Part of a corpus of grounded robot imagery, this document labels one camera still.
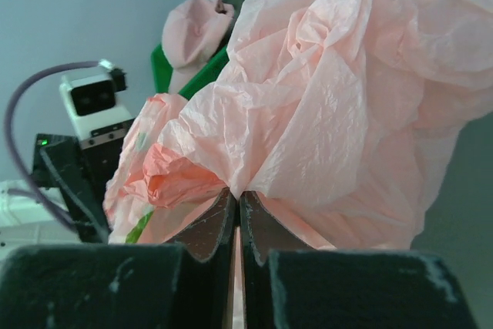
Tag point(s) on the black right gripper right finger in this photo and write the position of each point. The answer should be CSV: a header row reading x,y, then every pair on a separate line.
x,y
288,284

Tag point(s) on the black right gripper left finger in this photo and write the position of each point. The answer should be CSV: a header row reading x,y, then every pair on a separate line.
x,y
184,283

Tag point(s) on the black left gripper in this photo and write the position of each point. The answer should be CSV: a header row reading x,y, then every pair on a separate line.
x,y
80,169

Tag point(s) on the pink plastic bag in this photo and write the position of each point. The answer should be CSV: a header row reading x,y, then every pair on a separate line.
x,y
342,115

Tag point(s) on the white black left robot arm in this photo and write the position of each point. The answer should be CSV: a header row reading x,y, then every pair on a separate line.
x,y
25,220

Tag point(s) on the pink baseball cap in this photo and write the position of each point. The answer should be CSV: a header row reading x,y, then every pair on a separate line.
x,y
192,35

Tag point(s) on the green plastic bin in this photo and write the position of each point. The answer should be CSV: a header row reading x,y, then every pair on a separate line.
x,y
162,70

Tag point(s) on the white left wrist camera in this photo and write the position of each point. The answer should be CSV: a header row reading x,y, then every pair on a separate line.
x,y
90,99

